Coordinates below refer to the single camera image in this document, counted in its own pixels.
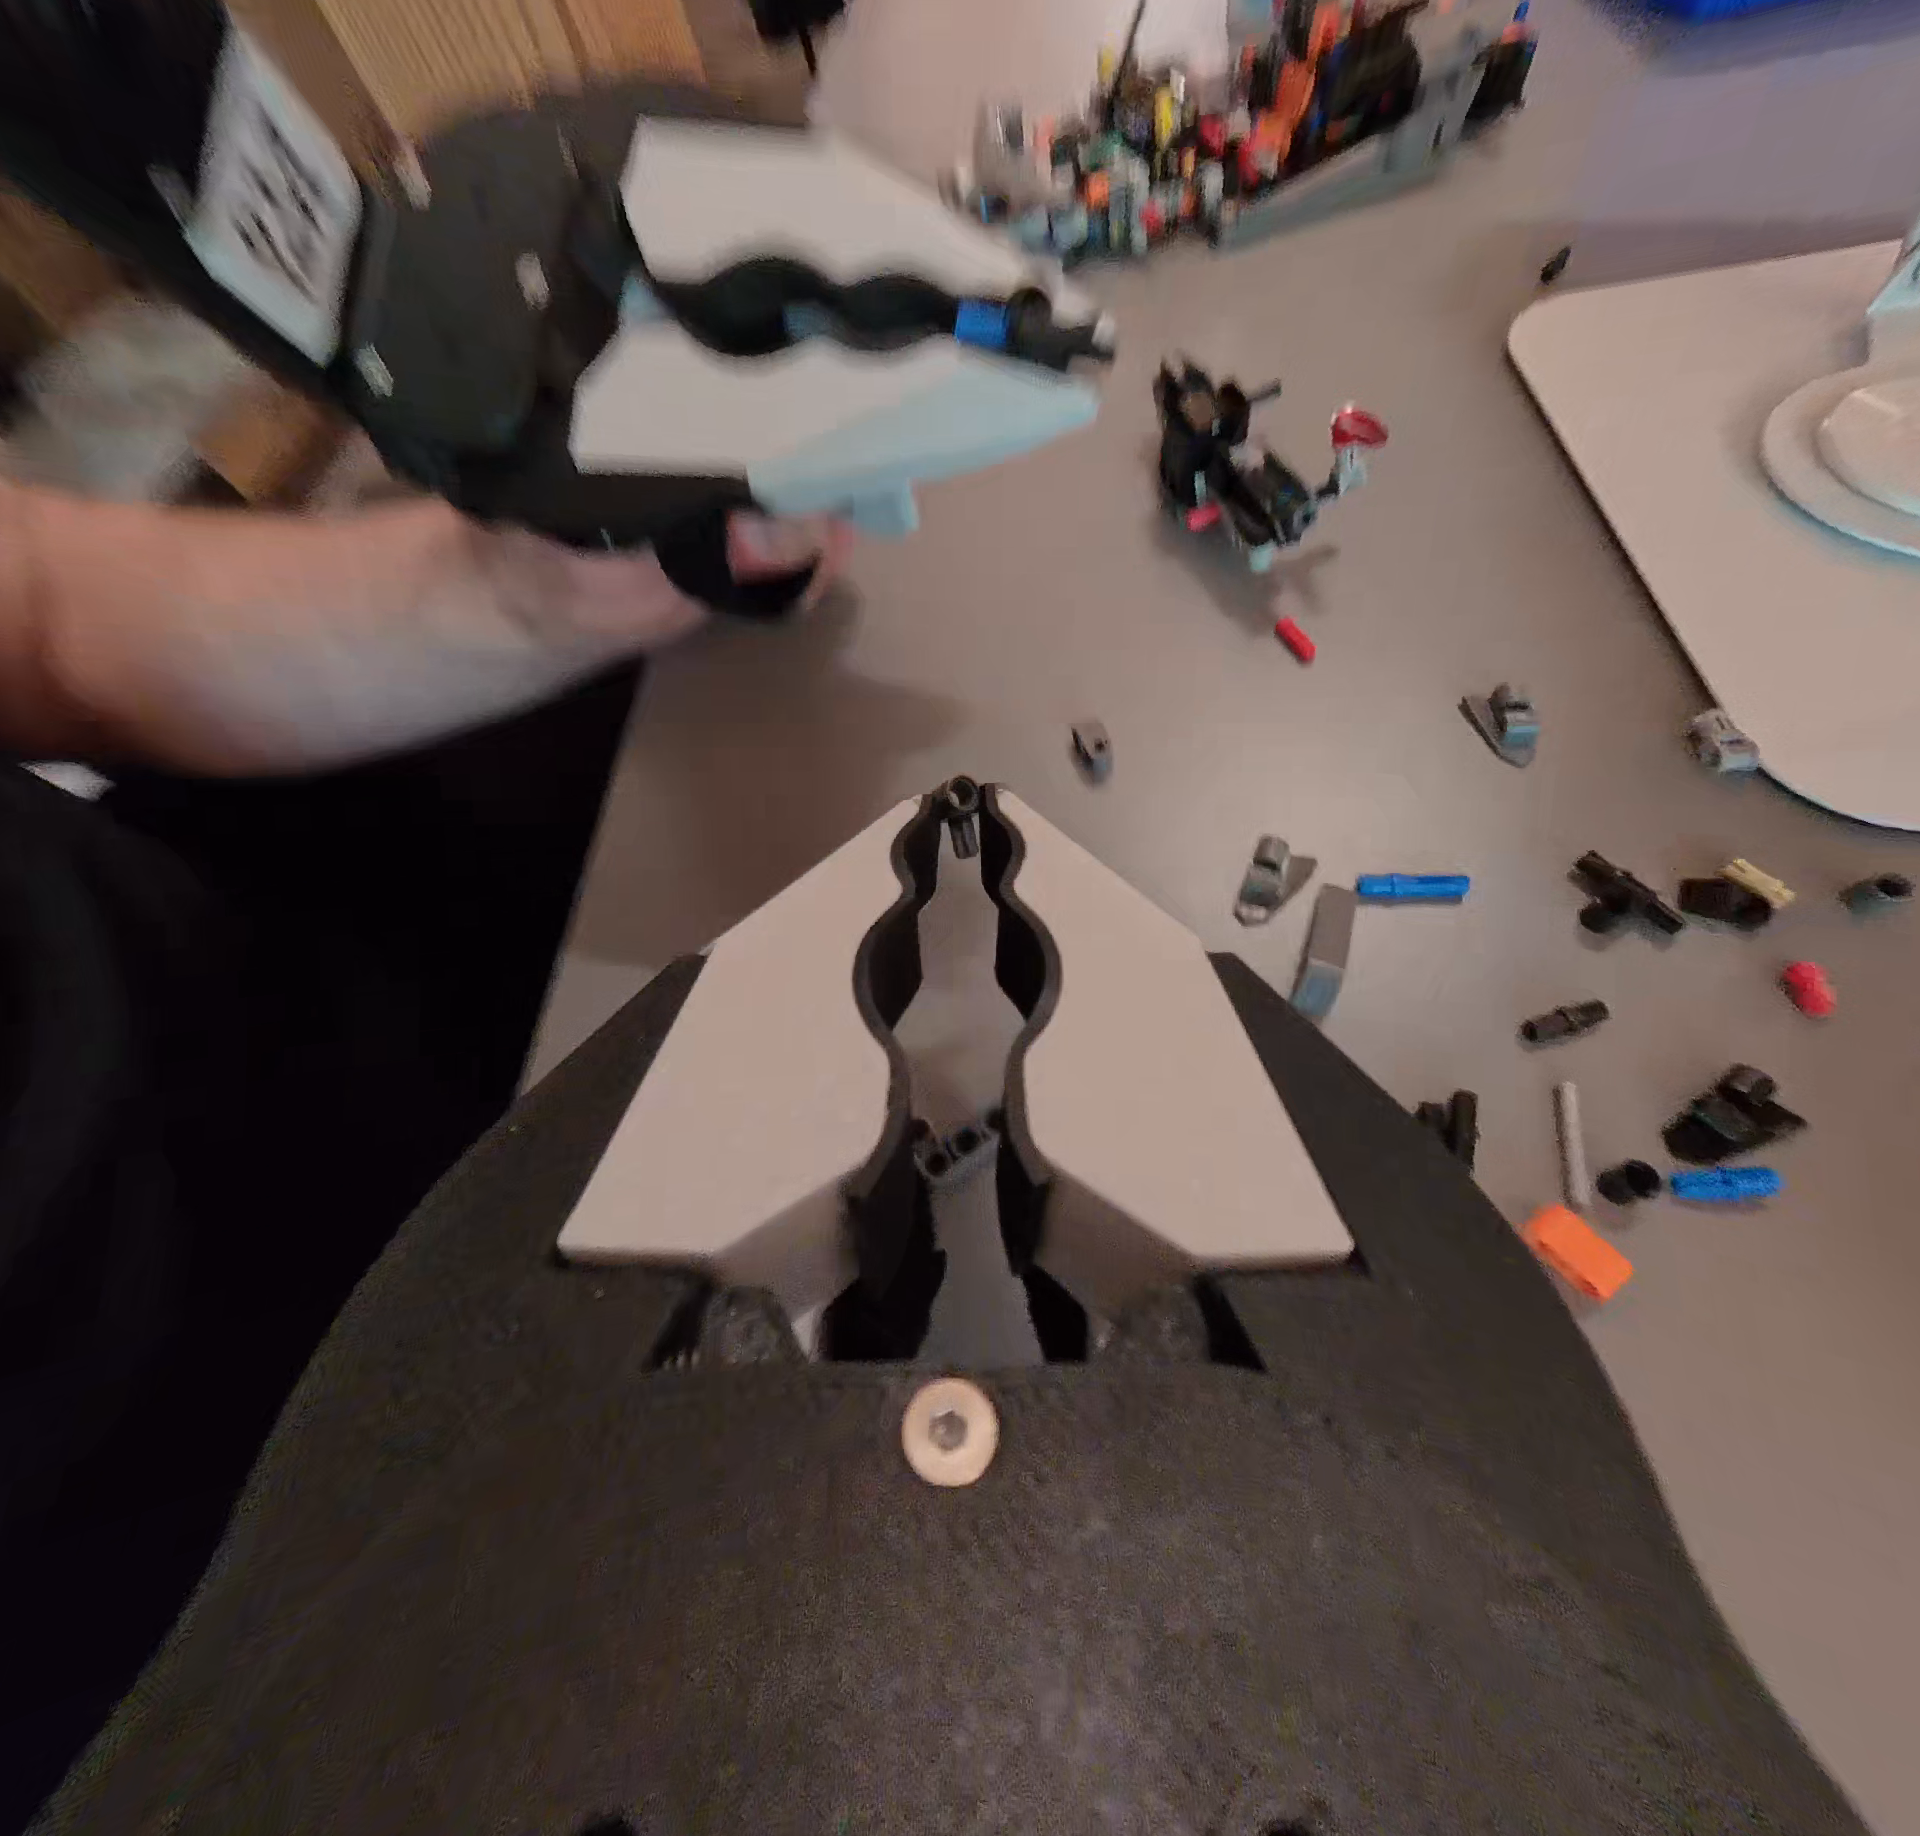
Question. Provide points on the blue black lego connector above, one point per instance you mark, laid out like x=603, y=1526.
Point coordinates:
x=981, y=322

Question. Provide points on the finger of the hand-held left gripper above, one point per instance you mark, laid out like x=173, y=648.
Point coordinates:
x=810, y=208
x=841, y=419

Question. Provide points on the person's black pants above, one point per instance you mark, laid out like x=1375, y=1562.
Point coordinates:
x=181, y=1191

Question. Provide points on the wooden column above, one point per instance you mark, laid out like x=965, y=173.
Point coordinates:
x=481, y=7

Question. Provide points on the person's left forearm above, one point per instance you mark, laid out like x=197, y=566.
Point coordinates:
x=225, y=638

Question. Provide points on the small black lego assembly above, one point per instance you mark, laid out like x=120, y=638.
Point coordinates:
x=1230, y=479

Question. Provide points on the person's left hand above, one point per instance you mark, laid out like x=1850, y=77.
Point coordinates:
x=601, y=598

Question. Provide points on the multicoloured lego chassis model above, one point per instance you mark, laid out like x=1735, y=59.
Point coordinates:
x=1275, y=142

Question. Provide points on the small black lego pin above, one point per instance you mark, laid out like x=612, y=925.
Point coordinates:
x=960, y=809

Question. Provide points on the white book stand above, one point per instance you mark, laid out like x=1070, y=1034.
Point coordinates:
x=1726, y=517

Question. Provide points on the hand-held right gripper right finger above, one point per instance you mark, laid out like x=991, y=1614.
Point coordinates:
x=1171, y=1116

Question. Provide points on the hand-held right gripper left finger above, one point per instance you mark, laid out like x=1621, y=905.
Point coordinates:
x=751, y=1101

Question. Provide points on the scattered loose lego pieces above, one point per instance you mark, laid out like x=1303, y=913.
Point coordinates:
x=1411, y=887

